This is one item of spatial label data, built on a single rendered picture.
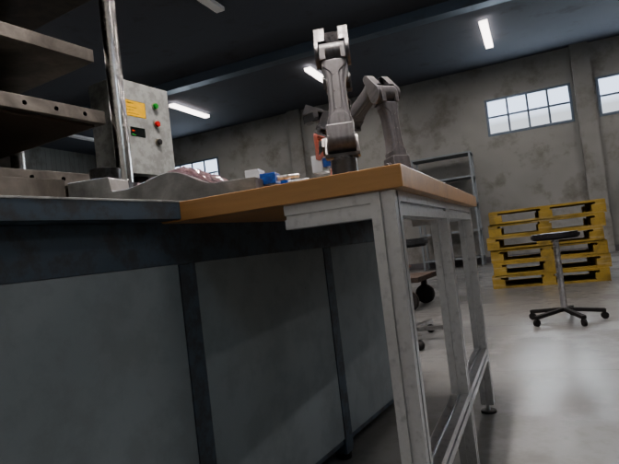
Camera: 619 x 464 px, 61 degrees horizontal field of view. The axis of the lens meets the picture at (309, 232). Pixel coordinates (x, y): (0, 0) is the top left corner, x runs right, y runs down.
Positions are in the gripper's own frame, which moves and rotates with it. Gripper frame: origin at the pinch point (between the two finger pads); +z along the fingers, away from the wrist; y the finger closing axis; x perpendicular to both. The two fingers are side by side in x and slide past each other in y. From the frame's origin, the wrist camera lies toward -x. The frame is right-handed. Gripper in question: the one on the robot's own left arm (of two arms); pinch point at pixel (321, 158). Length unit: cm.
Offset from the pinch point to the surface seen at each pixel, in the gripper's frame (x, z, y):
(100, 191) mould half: -30, 25, 54
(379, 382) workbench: 36, 70, -32
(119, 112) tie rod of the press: -86, 9, 0
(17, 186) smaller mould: -19, 22, 85
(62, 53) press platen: -106, -4, 14
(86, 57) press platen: -106, -6, 4
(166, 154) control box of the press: -90, 22, -36
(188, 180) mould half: -9, 14, 49
